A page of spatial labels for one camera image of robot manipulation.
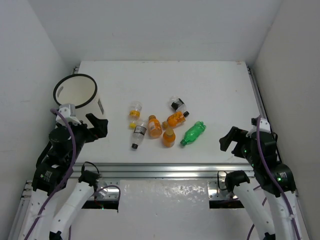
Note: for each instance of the clear bottle black label front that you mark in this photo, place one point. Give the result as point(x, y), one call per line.
point(138, 134)

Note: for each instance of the green plastic bottle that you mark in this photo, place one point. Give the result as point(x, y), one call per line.
point(193, 133)

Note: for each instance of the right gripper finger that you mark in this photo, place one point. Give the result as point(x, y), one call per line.
point(233, 134)
point(226, 141)

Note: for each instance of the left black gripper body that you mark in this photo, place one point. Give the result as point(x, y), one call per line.
point(88, 130)

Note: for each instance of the orange juice bottle front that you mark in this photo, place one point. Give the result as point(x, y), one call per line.
point(169, 137)

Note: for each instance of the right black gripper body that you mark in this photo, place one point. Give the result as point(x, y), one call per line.
point(242, 147)

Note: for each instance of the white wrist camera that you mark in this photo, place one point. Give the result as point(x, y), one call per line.
point(264, 126)
point(68, 111)

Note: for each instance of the aluminium rail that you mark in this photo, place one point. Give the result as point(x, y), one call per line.
point(21, 211)
point(166, 171)
point(257, 93)

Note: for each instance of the white bin with black rim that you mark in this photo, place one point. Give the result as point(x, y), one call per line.
point(81, 90)

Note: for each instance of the orange juice bottle floral label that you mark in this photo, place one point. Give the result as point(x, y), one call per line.
point(174, 120)

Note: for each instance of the aluminium left side rail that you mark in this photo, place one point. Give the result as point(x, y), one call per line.
point(21, 211)

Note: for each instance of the orange juice bottle barcode label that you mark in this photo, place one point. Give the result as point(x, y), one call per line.
point(154, 127)

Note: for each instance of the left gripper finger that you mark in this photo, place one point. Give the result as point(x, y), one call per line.
point(97, 123)
point(94, 135)

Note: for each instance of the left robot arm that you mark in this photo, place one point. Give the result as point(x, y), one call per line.
point(42, 220)

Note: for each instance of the aluminium right side rail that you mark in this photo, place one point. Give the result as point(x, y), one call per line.
point(257, 93)

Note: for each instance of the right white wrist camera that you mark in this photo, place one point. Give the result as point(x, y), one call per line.
point(264, 126)

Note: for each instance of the clear bottle yellow label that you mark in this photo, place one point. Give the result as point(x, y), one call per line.
point(135, 109)

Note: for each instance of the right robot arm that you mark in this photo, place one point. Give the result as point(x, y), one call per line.
point(259, 148)

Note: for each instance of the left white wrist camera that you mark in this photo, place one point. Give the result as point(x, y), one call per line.
point(68, 111)

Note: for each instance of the aluminium front rail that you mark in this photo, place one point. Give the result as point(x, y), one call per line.
point(166, 171)

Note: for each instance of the clear bottle black label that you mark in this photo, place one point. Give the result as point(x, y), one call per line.
point(178, 105)
point(138, 134)

